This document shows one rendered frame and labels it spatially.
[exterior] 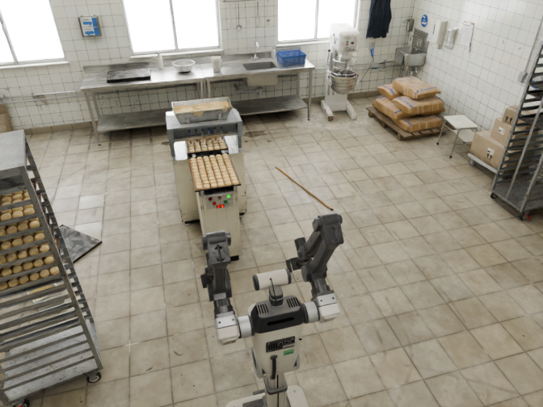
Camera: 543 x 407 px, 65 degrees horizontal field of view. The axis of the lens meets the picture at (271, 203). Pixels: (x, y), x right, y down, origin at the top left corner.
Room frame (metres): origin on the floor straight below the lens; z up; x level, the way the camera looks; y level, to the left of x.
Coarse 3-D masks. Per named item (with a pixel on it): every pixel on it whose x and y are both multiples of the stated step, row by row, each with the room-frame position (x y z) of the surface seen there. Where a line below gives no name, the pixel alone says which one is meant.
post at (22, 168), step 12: (24, 168) 1.87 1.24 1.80; (24, 180) 1.86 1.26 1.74; (36, 204) 1.86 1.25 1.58; (48, 228) 1.88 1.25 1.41; (48, 240) 1.86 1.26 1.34; (60, 264) 1.86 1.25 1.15; (72, 288) 1.87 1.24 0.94; (72, 300) 1.86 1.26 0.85; (84, 324) 1.86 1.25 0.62; (96, 360) 1.86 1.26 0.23
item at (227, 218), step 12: (204, 192) 3.10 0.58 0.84; (216, 192) 3.10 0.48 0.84; (204, 204) 3.06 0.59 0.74; (204, 216) 3.06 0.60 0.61; (216, 216) 3.08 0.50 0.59; (228, 216) 3.11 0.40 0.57; (204, 228) 3.06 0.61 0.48; (216, 228) 3.08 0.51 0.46; (228, 228) 3.11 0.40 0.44; (240, 240) 3.14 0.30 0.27; (240, 252) 3.13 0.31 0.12
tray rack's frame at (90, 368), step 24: (0, 144) 2.11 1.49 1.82; (24, 144) 2.14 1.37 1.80; (0, 168) 1.84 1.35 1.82; (48, 336) 2.14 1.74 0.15; (96, 336) 2.13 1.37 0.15; (24, 360) 1.92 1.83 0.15; (48, 360) 1.92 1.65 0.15; (72, 360) 1.92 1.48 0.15; (24, 384) 1.73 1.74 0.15; (48, 384) 1.72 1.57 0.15
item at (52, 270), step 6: (42, 270) 1.92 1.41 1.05; (48, 270) 1.93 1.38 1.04; (54, 270) 1.91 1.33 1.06; (24, 276) 1.86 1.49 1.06; (30, 276) 1.86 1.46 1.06; (36, 276) 1.86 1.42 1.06; (42, 276) 1.87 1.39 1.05; (0, 282) 1.82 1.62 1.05; (6, 282) 1.83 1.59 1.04; (12, 282) 1.81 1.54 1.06; (18, 282) 1.82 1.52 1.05; (24, 282) 1.82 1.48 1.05; (0, 288) 1.77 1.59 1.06
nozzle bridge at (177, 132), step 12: (168, 120) 3.88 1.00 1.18; (216, 120) 3.86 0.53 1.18; (228, 120) 3.86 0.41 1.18; (240, 120) 3.86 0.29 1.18; (168, 132) 3.68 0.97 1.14; (180, 132) 3.79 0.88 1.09; (192, 132) 3.82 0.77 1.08; (204, 132) 3.85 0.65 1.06; (228, 132) 3.87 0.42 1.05; (240, 132) 3.84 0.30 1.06; (240, 144) 3.95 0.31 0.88
